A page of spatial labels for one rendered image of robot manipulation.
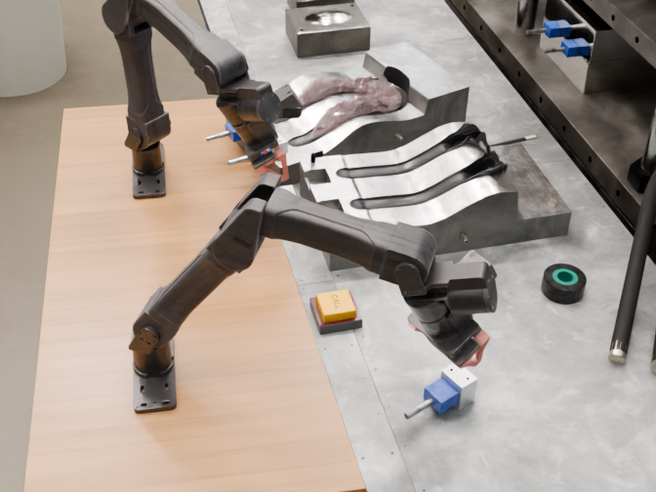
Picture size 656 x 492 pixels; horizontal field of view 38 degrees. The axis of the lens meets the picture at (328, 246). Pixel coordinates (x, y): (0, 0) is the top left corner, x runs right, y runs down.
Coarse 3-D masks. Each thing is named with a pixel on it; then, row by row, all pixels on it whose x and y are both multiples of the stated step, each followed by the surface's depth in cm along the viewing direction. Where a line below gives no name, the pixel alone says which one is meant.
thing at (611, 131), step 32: (480, 0) 284; (512, 0) 284; (544, 0) 284; (480, 32) 277; (512, 32) 267; (512, 64) 258; (544, 64) 253; (544, 96) 242; (576, 96) 240; (608, 96) 241; (640, 96) 241; (576, 128) 228; (608, 128) 229; (640, 128) 229; (608, 160) 218; (608, 192) 217; (640, 192) 208
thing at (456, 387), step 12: (444, 372) 156; (456, 372) 156; (468, 372) 156; (432, 384) 156; (444, 384) 156; (456, 384) 154; (468, 384) 154; (432, 396) 154; (444, 396) 154; (456, 396) 154; (468, 396) 156; (420, 408) 153; (444, 408) 154
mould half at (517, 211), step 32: (448, 128) 200; (320, 160) 197; (352, 160) 198; (384, 160) 199; (448, 160) 193; (512, 160) 204; (320, 192) 188; (352, 192) 189; (384, 192) 190; (448, 192) 187; (480, 192) 183; (512, 192) 183; (544, 192) 195; (416, 224) 182; (448, 224) 184; (480, 224) 186; (512, 224) 188; (544, 224) 190
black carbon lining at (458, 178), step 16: (464, 128) 197; (448, 144) 198; (464, 144) 194; (480, 144) 194; (416, 160) 198; (480, 160) 189; (496, 160) 198; (352, 176) 194; (368, 176) 194; (448, 176) 189; (464, 176) 189; (416, 192) 190; (432, 192) 189; (368, 208) 185
